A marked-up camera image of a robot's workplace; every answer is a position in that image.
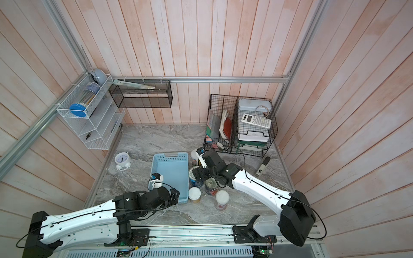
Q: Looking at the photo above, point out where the white lid tall jar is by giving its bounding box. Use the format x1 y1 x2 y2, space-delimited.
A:
190 149 199 166

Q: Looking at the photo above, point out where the blue label tin can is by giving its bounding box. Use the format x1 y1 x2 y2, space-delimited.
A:
188 166 203 188

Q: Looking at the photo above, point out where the white lid yellow jar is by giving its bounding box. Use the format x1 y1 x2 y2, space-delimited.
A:
188 187 201 203

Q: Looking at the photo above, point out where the light blue plastic basket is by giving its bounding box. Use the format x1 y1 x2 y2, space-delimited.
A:
150 152 189 204

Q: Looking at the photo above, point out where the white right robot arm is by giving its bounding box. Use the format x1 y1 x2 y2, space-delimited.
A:
193 147 316 247

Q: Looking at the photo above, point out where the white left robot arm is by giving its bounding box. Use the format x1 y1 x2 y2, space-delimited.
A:
22 184 180 258

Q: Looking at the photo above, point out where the red label tin can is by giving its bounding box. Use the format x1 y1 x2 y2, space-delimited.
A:
204 178 218 196

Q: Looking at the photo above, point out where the white lid pink bottle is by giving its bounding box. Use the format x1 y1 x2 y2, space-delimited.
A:
215 190 230 211

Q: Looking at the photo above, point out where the white flat box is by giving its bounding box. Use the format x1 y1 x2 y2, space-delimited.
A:
238 128 270 143

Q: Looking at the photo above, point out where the white alarm clock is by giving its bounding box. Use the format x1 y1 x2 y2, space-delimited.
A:
115 152 131 171

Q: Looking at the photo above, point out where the white calculator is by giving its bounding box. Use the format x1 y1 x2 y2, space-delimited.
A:
242 114 272 130

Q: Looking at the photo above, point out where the white box on top shelf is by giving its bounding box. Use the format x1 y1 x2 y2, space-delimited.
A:
238 99 272 112

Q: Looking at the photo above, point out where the blue lid clear tube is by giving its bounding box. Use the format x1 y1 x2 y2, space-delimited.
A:
69 82 101 117

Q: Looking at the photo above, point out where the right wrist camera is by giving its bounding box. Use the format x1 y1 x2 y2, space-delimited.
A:
196 147 207 169

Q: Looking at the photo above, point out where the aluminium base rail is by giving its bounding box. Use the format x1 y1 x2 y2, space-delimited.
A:
54 224 329 258

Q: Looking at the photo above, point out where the black wire desk organizer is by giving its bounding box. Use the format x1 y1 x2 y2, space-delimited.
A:
203 94 278 157

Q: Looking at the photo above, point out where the white wire wall shelf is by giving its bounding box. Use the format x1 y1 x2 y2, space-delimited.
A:
57 74 125 150

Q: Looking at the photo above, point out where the black mesh wall basket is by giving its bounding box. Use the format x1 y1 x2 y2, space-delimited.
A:
109 79 173 109

